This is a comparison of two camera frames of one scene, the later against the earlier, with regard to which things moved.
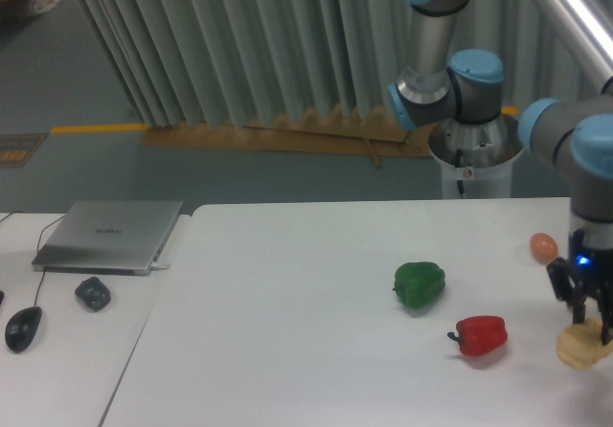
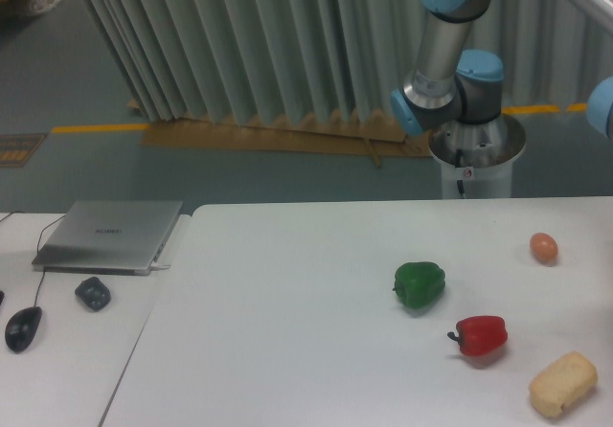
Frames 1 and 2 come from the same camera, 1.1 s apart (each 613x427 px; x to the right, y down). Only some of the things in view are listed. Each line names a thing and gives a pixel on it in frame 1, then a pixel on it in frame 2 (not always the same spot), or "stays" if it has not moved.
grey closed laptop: x=107 y=236 stays
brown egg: x=543 y=248 stays
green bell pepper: x=420 y=283 stays
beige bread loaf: x=580 y=345 -> x=561 y=384
